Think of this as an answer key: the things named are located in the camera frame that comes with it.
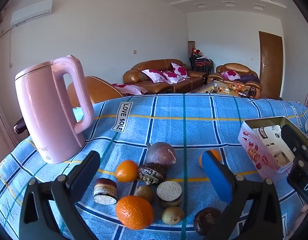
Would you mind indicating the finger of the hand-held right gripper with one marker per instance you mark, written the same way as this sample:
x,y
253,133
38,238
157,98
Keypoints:
x,y
293,137

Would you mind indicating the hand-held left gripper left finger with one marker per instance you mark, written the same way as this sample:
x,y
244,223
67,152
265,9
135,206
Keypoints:
x,y
84,170

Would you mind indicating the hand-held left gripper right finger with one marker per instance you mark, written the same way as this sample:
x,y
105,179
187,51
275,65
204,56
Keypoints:
x,y
216,180

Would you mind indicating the small orange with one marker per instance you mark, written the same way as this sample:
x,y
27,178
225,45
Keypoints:
x,y
215,156
126,171

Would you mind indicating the layered chocolate snack cake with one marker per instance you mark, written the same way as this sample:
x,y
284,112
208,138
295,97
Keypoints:
x,y
105,191

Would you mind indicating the pink tin box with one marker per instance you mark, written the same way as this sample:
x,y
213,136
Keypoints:
x,y
253,152

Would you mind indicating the round beige-topped snack cake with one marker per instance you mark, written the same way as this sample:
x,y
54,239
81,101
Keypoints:
x,y
169,192

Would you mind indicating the small brown round fruit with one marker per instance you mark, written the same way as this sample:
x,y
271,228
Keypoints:
x,y
144,192
172,215

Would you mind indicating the purple passion fruit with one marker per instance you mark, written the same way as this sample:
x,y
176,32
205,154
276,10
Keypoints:
x,y
160,153

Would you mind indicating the dark cracked chocolate cake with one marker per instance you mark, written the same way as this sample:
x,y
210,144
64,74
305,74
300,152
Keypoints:
x,y
151,173

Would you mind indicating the large orange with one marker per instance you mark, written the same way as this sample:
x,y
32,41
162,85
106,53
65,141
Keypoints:
x,y
134,212

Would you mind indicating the purple blanket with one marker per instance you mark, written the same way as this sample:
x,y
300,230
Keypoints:
x,y
248,78

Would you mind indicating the blue plaid tablecloth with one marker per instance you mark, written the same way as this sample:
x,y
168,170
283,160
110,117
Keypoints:
x,y
169,120

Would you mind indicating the brown wooden door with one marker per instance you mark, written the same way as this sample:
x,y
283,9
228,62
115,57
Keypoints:
x,y
270,62

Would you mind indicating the pink electric kettle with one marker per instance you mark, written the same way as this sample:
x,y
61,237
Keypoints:
x,y
39,105

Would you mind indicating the brown leather seat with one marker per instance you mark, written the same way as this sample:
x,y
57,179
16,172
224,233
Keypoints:
x,y
99,90

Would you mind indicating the white pink floral pillow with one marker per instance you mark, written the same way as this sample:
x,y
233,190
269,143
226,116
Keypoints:
x,y
154,75
172,77
180,70
230,74

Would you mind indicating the brown leather armchair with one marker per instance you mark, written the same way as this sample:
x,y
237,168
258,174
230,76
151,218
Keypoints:
x,y
233,67

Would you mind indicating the wooden coffee table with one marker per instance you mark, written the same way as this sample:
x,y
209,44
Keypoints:
x,y
206,87

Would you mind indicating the brown leather sofa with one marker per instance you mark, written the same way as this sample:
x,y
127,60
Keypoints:
x,y
139,76

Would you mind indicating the stacked dark chairs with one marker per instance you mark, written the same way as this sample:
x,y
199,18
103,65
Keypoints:
x,y
201,63

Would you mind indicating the woven floor lamp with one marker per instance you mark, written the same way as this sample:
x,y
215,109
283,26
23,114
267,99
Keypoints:
x,y
190,45

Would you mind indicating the white air conditioner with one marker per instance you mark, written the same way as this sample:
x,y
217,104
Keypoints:
x,y
31,12

